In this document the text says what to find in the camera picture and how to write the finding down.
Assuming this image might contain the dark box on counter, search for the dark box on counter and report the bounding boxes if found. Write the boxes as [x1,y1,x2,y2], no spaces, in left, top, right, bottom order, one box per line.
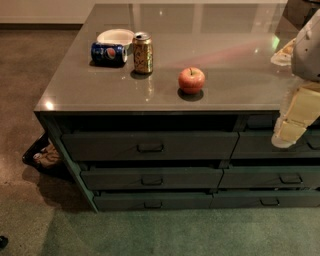
[283,0,320,30]

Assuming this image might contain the gold soda can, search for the gold soda can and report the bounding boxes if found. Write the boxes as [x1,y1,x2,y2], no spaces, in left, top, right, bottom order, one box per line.
[132,31,153,74]

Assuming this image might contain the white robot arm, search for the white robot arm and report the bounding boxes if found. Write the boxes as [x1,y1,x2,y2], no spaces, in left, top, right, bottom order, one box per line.
[271,10,320,148]

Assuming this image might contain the drawer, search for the drawer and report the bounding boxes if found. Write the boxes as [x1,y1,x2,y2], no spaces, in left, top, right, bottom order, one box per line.
[211,190,320,208]
[61,131,238,161]
[93,192,213,211]
[81,167,223,190]
[232,130,320,159]
[219,166,320,189]

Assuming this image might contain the blue pepsi can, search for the blue pepsi can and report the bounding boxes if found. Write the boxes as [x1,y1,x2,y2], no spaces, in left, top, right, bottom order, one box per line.
[91,42,127,66]

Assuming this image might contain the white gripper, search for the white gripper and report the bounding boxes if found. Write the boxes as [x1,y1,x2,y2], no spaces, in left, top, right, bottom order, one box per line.
[271,81,320,148]

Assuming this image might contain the brown snack container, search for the brown snack container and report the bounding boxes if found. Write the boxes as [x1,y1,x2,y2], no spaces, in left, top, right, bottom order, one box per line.
[271,38,296,66]

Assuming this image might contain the black bin with brown bag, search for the black bin with brown bag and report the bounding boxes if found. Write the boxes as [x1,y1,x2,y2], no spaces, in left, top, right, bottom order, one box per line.
[22,133,71,180]

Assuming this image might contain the white bowl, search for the white bowl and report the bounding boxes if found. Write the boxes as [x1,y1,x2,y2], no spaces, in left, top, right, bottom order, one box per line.
[97,29,134,49]

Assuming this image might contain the small black floor object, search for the small black floor object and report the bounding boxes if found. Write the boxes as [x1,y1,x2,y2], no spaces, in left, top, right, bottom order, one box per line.
[0,236,8,249]

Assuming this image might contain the red apple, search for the red apple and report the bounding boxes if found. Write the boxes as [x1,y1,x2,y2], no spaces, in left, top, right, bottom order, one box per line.
[178,67,205,94]

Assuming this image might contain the grey drawer cabinet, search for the grey drawer cabinet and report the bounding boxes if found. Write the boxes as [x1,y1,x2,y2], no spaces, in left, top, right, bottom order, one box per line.
[35,0,319,211]

